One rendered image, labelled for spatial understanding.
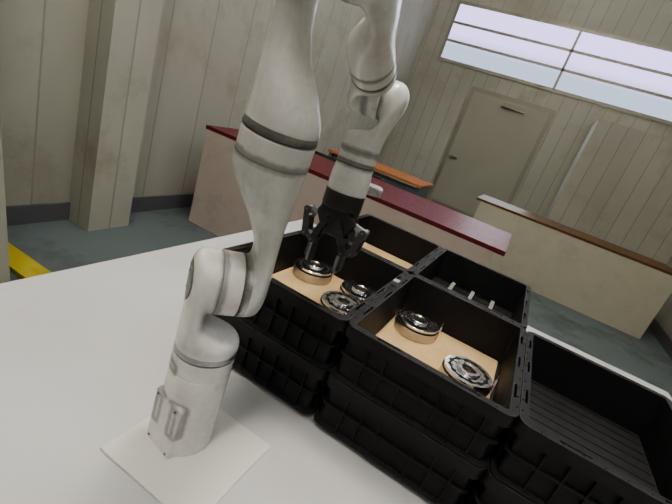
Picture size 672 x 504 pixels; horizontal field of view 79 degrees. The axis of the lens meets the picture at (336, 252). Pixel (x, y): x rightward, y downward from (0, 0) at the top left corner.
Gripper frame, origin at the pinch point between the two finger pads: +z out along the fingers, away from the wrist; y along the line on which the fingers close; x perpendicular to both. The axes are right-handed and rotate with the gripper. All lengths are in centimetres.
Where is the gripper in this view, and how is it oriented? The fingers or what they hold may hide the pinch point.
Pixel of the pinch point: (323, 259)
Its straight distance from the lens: 80.3
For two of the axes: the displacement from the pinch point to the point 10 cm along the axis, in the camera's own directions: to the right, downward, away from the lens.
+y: 8.4, 4.2, -3.6
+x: 4.5, -1.6, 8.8
